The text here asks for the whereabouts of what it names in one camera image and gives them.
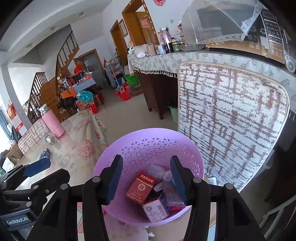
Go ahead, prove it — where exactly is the red book box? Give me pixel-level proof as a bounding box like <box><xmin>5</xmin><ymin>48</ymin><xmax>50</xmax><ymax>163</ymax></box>
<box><xmin>125</xmin><ymin>172</ymin><xmax>157</xmax><ymax>205</ymax></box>

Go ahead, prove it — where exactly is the mesh food cover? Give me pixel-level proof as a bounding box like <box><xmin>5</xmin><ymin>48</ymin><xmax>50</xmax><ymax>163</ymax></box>
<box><xmin>181</xmin><ymin>0</ymin><xmax>263</xmax><ymax>45</ymax></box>

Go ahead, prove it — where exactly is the pink thermos bottle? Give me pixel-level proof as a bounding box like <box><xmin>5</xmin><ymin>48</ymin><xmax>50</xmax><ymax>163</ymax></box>
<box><xmin>39</xmin><ymin>104</ymin><xmax>65</xmax><ymax>138</ymax></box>

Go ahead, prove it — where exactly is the small blue tissue packet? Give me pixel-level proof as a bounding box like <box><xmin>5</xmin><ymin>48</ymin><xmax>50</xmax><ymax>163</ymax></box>
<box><xmin>39</xmin><ymin>148</ymin><xmax>50</xmax><ymax>160</ymax></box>

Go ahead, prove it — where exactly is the green cap plastic bottle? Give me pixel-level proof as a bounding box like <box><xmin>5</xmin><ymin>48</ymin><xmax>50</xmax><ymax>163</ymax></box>
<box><xmin>45</xmin><ymin>135</ymin><xmax>58</xmax><ymax>144</ymax></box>

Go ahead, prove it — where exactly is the clear plastic bag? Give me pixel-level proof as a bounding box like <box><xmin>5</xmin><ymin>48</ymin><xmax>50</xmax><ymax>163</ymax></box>
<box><xmin>144</xmin><ymin>164</ymin><xmax>173</xmax><ymax>183</ymax></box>

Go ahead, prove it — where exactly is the wooden staircase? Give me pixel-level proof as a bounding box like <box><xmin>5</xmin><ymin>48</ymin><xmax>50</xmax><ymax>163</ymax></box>
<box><xmin>25</xmin><ymin>32</ymin><xmax>79</xmax><ymax>123</ymax></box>

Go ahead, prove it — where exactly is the patterned far chair back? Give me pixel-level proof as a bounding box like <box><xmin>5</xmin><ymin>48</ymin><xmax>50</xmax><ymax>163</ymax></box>
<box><xmin>18</xmin><ymin>118</ymin><xmax>50</xmax><ymax>156</ymax></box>

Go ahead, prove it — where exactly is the green floor trash bin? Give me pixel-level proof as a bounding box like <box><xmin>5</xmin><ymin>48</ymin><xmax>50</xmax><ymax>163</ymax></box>
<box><xmin>169</xmin><ymin>106</ymin><xmax>179</xmax><ymax>124</ymax></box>

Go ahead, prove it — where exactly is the purple perforated waste basket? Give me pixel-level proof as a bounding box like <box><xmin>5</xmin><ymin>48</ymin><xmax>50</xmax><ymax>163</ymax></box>
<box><xmin>93</xmin><ymin>128</ymin><xmax>204</xmax><ymax>226</ymax></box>

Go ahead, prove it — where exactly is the sideboard with leaf cloth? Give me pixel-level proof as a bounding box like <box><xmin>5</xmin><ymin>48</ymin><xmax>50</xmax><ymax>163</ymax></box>
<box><xmin>127</xmin><ymin>51</ymin><xmax>296</xmax><ymax>119</ymax></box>

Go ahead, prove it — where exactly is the microwave oven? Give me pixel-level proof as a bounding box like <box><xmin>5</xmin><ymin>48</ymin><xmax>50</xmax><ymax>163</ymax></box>
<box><xmin>206</xmin><ymin>9</ymin><xmax>285</xmax><ymax>64</ymax></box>

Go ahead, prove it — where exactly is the dark red snack bag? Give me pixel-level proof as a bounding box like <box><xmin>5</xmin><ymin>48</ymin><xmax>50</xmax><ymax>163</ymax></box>
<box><xmin>162</xmin><ymin>180</ymin><xmax>186</xmax><ymax>208</ymax></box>

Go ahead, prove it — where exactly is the small white barcode box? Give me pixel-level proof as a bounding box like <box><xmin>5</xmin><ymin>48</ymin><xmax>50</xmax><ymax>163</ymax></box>
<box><xmin>142</xmin><ymin>196</ymin><xmax>170</xmax><ymax>222</ymax></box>

